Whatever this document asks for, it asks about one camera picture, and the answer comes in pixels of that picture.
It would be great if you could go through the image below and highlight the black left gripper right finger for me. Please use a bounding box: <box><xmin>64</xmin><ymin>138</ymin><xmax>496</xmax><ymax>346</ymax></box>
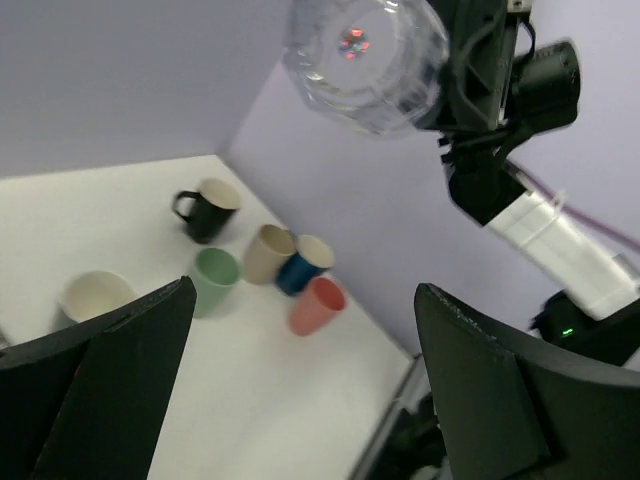
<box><xmin>414</xmin><ymin>284</ymin><xmax>639</xmax><ymax>479</ymax></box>

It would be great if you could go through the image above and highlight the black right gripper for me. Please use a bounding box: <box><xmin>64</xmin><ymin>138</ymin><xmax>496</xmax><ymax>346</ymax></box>
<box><xmin>430</xmin><ymin>0</ymin><xmax>581</xmax><ymax>135</ymax></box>

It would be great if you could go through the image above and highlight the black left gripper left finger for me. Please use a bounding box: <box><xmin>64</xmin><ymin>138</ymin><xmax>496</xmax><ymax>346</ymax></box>
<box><xmin>1</xmin><ymin>276</ymin><xmax>196</xmax><ymax>479</ymax></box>

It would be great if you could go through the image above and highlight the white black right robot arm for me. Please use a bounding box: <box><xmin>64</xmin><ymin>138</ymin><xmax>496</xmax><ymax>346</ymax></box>
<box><xmin>420</xmin><ymin>1</ymin><xmax>639</xmax><ymax>366</ymax></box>

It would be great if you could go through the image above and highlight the grey-blue mug cream inside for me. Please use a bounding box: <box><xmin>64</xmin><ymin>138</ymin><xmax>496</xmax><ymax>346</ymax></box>
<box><xmin>52</xmin><ymin>270</ymin><xmax>139</xmax><ymax>332</ymax></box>

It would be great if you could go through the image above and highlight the green ceramic cup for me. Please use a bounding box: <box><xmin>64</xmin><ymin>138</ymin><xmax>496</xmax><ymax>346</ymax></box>
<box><xmin>188</xmin><ymin>247</ymin><xmax>241</xmax><ymax>318</ymax></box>

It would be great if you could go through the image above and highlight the pink cup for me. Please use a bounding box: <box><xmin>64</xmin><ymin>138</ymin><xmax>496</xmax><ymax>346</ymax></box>
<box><xmin>288</xmin><ymin>276</ymin><xmax>347</xmax><ymax>336</ymax></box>

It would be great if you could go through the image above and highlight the black mug cream inside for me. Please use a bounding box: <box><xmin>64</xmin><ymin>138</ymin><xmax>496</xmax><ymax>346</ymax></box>
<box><xmin>171</xmin><ymin>178</ymin><xmax>242</xmax><ymax>244</ymax></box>

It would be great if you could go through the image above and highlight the beige cup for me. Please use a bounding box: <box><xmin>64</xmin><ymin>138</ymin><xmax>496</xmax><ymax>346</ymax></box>
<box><xmin>242</xmin><ymin>224</ymin><xmax>295</xmax><ymax>285</ymax></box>

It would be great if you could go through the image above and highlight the blue cup cream inside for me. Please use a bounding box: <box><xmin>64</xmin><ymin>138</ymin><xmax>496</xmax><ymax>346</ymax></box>
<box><xmin>275</xmin><ymin>234</ymin><xmax>335</xmax><ymax>297</ymax></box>

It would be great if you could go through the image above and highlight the aluminium mounting rail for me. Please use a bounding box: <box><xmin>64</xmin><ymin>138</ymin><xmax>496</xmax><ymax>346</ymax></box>
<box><xmin>349</xmin><ymin>355</ymin><xmax>446</xmax><ymax>479</ymax></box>

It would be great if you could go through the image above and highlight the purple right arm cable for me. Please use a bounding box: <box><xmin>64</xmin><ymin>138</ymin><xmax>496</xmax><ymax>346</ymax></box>
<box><xmin>504</xmin><ymin>159</ymin><xmax>640</xmax><ymax>251</ymax></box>

